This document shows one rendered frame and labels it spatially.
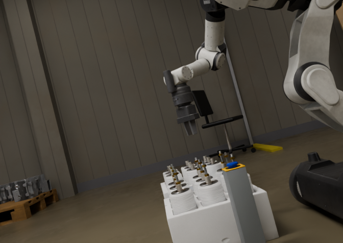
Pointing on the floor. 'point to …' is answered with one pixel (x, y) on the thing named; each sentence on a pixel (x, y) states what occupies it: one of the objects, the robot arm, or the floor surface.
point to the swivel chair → (199, 95)
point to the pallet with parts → (25, 198)
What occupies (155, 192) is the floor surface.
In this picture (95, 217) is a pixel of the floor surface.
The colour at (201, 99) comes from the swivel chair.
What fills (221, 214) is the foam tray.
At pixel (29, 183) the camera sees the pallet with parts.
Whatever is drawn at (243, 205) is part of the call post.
